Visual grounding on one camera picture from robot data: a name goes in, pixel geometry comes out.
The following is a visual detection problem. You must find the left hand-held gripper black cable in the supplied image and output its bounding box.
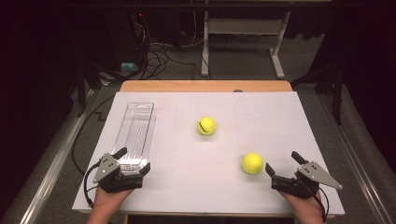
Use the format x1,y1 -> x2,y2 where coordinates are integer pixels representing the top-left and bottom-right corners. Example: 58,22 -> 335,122
72,94 -> 116,209

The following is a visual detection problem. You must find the hand-held gripper black cable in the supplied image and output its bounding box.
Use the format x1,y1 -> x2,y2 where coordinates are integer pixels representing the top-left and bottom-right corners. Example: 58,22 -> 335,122
303,180 -> 331,224
72,94 -> 116,209

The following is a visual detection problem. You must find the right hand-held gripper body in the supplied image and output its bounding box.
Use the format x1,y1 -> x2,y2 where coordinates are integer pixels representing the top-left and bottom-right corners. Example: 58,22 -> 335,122
271,161 -> 344,200

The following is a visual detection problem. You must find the small teal object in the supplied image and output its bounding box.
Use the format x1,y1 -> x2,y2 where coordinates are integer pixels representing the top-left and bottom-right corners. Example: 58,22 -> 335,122
120,62 -> 139,73

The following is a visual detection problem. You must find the black computer case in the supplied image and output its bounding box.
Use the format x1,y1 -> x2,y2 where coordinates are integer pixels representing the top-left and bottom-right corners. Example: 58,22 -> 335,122
104,10 -> 148,64

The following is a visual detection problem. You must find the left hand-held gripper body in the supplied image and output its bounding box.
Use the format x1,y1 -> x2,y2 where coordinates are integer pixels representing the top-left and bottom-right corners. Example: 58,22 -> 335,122
92,152 -> 145,194

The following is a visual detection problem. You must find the white table cover board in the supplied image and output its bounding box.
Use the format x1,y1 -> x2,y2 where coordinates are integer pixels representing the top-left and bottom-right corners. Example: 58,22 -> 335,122
72,91 -> 346,217

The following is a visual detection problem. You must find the right hand-held gripper black cable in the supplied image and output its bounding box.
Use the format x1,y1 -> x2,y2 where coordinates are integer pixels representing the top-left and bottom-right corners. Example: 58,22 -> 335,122
303,180 -> 331,224

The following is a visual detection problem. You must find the person's left hand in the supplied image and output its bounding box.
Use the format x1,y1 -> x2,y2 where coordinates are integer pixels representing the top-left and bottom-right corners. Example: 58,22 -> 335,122
92,186 -> 134,214

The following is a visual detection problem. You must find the wooden table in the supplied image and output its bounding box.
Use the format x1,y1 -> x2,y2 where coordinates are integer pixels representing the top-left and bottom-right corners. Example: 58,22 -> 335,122
120,79 -> 293,93

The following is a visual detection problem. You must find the yellow tennis ball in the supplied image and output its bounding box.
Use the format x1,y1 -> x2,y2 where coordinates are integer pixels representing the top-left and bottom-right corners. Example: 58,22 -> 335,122
196,116 -> 218,136
241,152 -> 265,175

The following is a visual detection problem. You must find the person's right hand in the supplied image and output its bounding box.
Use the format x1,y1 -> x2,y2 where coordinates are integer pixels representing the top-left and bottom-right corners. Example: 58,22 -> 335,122
279,189 -> 324,215

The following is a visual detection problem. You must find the black metal stand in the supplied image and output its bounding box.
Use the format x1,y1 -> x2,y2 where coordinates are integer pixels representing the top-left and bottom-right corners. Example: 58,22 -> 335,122
74,60 -> 104,119
290,59 -> 347,126

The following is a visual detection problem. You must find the white metal desk frame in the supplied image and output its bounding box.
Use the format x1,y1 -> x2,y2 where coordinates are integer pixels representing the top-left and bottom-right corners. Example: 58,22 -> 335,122
200,10 -> 292,79

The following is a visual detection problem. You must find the clear plastic container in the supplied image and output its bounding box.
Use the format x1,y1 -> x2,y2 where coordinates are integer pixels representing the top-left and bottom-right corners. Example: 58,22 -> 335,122
110,102 -> 157,175

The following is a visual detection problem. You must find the tangle of floor cables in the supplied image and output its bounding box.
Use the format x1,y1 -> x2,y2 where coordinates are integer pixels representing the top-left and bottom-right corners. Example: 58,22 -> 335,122
136,12 -> 213,81

